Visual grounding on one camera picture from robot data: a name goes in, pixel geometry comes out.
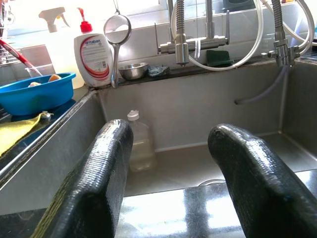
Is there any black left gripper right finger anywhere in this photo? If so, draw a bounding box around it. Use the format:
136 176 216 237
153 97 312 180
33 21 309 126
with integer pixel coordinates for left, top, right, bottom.
207 123 317 238

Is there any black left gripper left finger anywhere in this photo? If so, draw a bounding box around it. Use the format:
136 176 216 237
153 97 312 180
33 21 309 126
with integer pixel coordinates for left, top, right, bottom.
32 119 134 238

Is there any clear plastic bottle white cap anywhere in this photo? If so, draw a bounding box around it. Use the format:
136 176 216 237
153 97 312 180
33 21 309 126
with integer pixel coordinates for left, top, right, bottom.
126 109 158 173

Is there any yellow cloth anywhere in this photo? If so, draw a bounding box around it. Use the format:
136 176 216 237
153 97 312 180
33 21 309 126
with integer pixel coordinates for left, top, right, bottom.
0 112 49 158

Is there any thin clear tube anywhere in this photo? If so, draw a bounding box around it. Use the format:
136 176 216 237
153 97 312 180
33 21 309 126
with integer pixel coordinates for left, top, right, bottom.
234 64 290 105

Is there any blue plastic bowl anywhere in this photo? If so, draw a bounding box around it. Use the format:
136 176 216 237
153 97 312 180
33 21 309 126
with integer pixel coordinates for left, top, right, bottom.
0 71 77 117

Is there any stainless steel sink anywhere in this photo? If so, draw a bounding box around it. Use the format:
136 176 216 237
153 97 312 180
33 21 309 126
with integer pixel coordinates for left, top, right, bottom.
0 57 317 214

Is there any small steel bowl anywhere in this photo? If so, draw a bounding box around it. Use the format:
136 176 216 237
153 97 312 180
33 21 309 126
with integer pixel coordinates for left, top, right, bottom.
118 62 149 81

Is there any round metal strainer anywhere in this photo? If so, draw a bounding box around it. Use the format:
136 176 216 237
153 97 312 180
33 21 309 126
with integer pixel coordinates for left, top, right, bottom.
103 9 132 89

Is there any white soap bottle red pump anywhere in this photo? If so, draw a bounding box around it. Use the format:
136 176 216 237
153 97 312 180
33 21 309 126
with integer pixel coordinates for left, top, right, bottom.
73 7 114 88

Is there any clear measuring cup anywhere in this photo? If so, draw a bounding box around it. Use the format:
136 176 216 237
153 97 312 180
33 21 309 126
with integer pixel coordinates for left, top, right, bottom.
24 64 54 77

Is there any blue grey scrub cloth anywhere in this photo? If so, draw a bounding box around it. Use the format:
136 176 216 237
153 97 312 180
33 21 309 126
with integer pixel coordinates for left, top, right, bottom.
148 63 171 77

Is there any translucent white spray bottle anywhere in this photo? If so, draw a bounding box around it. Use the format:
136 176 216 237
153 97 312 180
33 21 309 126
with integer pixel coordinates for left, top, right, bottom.
38 6 86 90

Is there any green sponge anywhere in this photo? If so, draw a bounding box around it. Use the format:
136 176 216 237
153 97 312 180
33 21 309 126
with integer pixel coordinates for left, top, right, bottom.
206 49 235 67

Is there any steel filter tap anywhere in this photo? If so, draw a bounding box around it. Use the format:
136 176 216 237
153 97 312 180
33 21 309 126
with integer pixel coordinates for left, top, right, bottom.
261 0 302 67

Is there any steel spring neck faucet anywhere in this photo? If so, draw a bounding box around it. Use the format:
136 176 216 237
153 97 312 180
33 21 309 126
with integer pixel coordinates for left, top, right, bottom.
155 0 231 67

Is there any red handled utensil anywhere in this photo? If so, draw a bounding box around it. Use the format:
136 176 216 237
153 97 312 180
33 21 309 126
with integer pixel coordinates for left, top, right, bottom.
0 38 43 76

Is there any white hose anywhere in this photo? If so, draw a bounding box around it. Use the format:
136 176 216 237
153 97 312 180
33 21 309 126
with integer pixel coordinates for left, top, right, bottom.
170 0 317 74

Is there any wire dish rack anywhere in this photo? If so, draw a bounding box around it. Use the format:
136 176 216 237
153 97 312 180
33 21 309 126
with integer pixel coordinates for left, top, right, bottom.
0 0 25 67

